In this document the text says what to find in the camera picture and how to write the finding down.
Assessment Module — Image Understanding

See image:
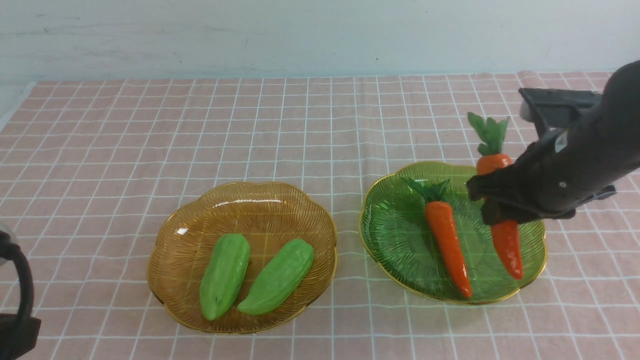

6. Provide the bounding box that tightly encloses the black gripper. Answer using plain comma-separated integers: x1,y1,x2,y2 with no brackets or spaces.
466,112,617,226

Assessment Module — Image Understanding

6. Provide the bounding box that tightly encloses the orange toy carrot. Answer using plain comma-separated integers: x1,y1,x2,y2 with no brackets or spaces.
467,112,524,281
402,178,473,299

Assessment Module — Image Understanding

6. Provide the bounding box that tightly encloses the green toy cucumber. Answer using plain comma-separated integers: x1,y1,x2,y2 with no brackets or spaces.
199,233,250,321
237,238,314,316

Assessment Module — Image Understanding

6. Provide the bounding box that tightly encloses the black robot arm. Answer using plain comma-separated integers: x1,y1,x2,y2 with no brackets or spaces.
466,61,640,226

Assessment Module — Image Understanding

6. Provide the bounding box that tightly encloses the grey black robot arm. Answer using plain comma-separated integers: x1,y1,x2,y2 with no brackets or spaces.
0,223,42,360

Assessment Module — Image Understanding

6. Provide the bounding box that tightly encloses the green plastic plate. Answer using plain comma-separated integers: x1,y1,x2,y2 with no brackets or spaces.
359,161,548,305

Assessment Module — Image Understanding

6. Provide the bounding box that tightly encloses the amber plastic plate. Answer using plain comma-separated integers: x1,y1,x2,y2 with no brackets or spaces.
147,182,338,334

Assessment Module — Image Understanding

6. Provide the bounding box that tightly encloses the pink checkered tablecloth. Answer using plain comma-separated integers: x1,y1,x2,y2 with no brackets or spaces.
0,71,640,360

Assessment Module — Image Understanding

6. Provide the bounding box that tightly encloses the dark grey wrist camera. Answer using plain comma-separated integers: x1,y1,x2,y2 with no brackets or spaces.
518,88,602,137

